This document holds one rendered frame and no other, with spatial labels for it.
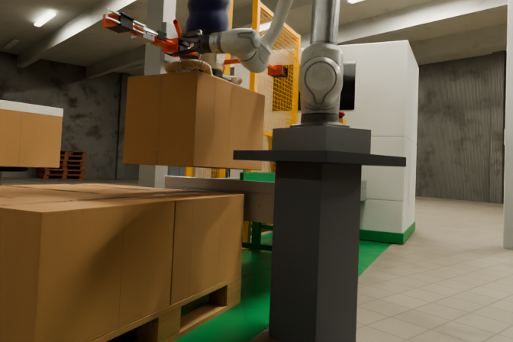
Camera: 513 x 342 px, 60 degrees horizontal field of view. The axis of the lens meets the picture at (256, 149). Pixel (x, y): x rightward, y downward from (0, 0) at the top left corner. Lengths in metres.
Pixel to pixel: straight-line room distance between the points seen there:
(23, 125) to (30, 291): 1.91
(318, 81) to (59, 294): 1.02
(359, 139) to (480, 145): 11.67
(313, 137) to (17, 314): 1.09
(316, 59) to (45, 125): 2.10
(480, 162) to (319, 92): 11.96
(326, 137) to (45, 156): 2.08
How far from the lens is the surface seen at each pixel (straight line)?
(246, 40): 1.83
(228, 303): 2.24
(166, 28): 3.60
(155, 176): 3.50
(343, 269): 1.82
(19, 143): 3.13
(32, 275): 1.34
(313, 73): 1.55
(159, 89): 2.00
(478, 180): 13.41
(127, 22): 1.80
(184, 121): 1.89
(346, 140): 1.74
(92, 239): 1.43
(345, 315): 1.88
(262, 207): 2.29
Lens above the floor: 0.69
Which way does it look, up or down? 2 degrees up
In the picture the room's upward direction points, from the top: 2 degrees clockwise
